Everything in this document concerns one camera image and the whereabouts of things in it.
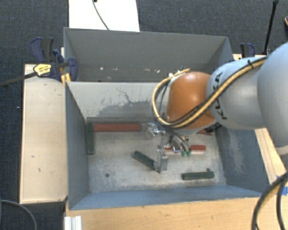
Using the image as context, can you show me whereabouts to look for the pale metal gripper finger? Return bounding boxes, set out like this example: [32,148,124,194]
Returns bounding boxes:
[156,149,163,173]
[162,152,169,172]

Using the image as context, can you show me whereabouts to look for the red-brown flat block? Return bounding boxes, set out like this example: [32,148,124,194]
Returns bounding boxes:
[165,144,206,155]
[93,123,142,133]

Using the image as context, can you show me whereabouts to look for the grey metal bin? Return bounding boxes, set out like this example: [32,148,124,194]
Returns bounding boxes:
[63,27,271,211]

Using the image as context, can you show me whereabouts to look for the pale wood flat board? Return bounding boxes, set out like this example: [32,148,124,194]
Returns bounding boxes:
[19,64,69,205]

